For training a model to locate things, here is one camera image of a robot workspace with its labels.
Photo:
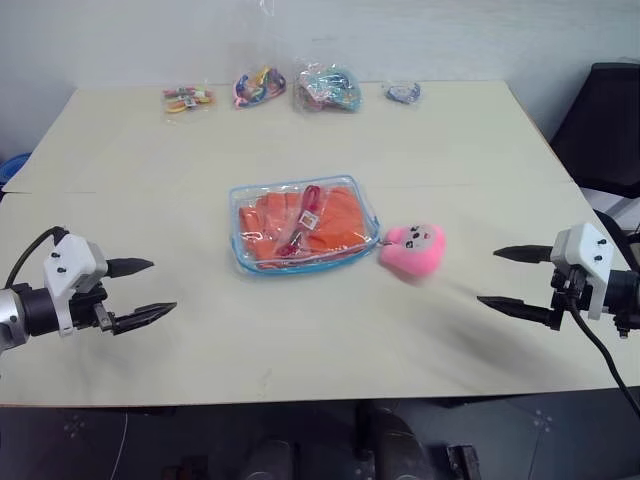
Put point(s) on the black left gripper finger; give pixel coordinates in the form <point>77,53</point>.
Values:
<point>145,314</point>
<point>127,266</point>

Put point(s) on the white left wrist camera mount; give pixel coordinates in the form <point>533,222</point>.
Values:
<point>70,260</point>

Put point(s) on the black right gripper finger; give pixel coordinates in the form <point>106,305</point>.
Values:
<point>520,307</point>
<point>527,253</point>

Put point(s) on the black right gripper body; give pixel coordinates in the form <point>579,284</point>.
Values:
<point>570,290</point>

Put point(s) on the blue plastic basin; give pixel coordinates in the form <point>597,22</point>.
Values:
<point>12,167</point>

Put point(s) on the bag of colourful hair clips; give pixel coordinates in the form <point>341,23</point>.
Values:
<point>257,85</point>

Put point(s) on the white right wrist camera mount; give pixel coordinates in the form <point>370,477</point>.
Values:
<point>585,247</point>

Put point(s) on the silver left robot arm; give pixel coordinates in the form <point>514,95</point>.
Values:
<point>20,312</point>

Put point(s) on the clear pouch with orange cloth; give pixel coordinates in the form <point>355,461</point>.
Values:
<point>250,197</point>

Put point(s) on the black office chair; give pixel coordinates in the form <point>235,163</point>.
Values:
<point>607,130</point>

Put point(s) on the dark block under table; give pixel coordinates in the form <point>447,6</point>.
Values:
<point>465,462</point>

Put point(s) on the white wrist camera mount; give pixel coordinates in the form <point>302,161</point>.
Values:
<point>585,247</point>
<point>70,260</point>

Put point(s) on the large bag of colourful bands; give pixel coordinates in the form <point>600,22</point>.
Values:
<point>327,90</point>

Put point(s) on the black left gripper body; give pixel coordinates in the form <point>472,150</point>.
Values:
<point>92,307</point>

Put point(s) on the pink plush toy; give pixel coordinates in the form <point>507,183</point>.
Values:
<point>412,250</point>

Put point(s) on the small bag yellow red toys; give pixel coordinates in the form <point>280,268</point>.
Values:
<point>187,98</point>

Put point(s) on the small bag of blue bands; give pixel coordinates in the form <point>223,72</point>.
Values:
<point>402,92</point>

